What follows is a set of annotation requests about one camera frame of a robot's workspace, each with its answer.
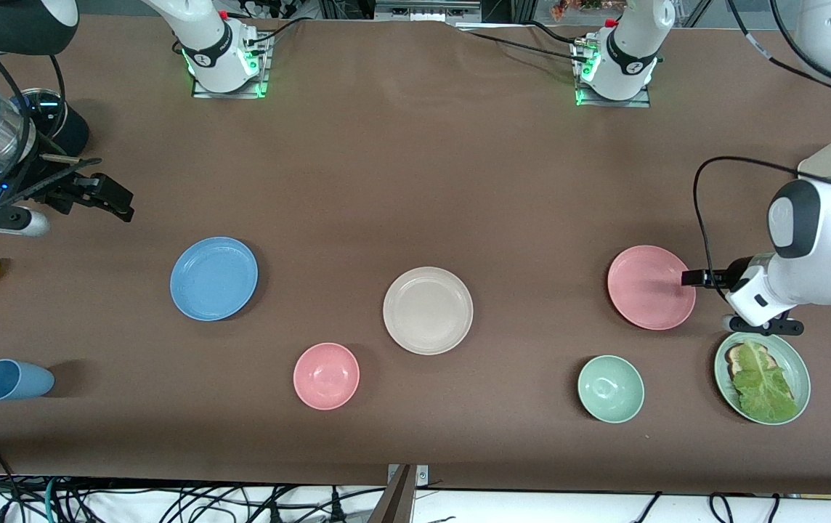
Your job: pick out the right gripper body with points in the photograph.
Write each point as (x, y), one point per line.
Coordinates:
(54, 183)

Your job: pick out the pink plate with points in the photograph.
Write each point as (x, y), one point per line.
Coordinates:
(648, 288)

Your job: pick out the blue plate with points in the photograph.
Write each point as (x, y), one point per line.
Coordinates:
(213, 279)

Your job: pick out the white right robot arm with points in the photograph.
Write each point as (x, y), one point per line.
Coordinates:
(205, 43)

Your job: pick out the toast slice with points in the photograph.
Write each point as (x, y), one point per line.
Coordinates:
(736, 356)

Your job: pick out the green plate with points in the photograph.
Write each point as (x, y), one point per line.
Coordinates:
(797, 367)

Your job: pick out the green lettuce leaf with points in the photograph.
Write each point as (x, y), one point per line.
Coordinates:
(764, 385)

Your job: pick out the green bowl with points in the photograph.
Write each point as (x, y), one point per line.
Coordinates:
(610, 389)

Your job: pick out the blue cup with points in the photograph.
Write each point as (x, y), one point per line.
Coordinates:
(16, 380)

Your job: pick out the beige plate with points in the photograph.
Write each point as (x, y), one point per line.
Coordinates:
(428, 311)

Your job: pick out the pink bowl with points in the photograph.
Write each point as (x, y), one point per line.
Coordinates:
(326, 376)

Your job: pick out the brown table cover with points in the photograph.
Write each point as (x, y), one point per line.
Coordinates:
(415, 181)

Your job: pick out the grey metal box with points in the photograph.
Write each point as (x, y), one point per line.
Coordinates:
(423, 11)

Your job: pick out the dark metal bar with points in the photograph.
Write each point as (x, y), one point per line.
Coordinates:
(394, 508)

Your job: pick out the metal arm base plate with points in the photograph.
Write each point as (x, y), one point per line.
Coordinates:
(230, 93)
(641, 103)

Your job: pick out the small metal bracket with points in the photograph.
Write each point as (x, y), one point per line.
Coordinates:
(423, 476)

